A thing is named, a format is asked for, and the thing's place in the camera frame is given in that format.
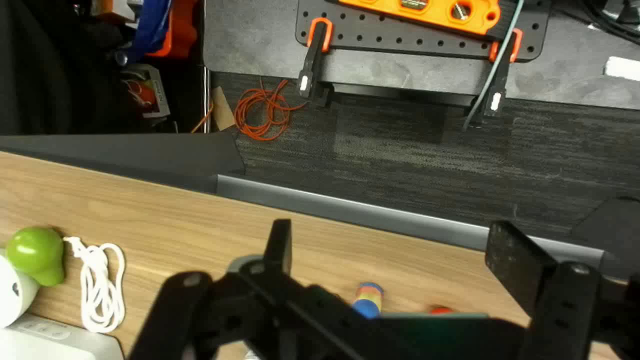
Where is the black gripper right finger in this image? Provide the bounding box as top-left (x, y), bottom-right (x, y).
top-left (485, 219), bottom-right (640, 360)

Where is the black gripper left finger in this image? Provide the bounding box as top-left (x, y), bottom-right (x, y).
top-left (129, 217), bottom-right (377, 360)

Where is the blue bottle colourful label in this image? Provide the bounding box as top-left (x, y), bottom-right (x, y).
top-left (350, 280), bottom-right (386, 319)

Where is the white countertop garden appliance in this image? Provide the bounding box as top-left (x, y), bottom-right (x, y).
top-left (0, 313), bottom-right (129, 360)

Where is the green pear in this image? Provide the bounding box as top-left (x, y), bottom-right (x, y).
top-left (5, 226), bottom-right (68, 287)

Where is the orange black clamp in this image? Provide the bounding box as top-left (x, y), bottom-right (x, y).
top-left (297, 16), bottom-right (337, 102)
top-left (480, 28), bottom-right (526, 119)

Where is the white label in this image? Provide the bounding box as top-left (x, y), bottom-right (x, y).
top-left (605, 53), bottom-right (640, 83)

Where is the black perforated board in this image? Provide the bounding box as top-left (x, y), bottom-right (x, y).
top-left (295, 0), bottom-right (554, 64)

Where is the orange level tool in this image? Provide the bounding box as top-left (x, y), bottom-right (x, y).
top-left (339, 0), bottom-right (505, 38)

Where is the white rope coil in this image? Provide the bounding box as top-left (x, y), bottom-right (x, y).
top-left (64, 233), bottom-right (129, 335)

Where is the grey metal rail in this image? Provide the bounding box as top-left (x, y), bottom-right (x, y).
top-left (214, 173), bottom-right (606, 267)

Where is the orange cord coil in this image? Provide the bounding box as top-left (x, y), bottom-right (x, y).
top-left (232, 80), bottom-right (297, 144)

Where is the grey cable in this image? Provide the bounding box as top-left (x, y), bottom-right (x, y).
top-left (463, 0), bottom-right (528, 132)

